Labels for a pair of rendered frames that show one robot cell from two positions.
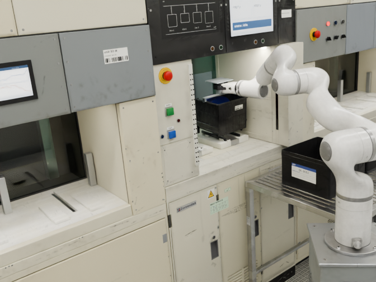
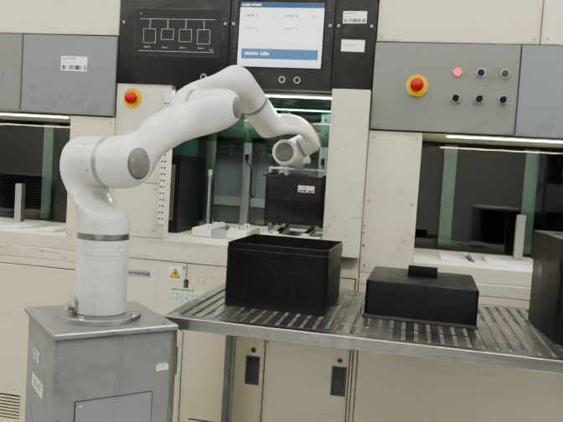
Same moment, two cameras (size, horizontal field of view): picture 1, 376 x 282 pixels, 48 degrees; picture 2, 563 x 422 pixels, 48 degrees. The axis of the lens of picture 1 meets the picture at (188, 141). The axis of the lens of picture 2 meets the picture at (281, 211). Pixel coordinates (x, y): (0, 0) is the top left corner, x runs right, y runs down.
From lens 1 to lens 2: 209 cm
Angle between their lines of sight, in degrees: 49
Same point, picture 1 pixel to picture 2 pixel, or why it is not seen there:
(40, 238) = not seen: outside the picture
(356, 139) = (81, 142)
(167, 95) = (131, 121)
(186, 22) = (167, 38)
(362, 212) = (79, 256)
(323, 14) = (446, 55)
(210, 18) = (205, 38)
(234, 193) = not seen: hidden behind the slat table
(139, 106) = (92, 125)
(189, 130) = (155, 174)
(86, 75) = (40, 78)
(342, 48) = (503, 122)
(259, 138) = not seen: hidden behind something
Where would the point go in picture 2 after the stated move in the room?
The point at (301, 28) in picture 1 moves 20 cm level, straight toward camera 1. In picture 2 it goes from (385, 71) to (331, 63)
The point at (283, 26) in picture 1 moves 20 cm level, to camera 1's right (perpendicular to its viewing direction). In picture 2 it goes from (344, 64) to (394, 58)
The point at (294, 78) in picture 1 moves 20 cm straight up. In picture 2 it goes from (183, 96) to (187, 23)
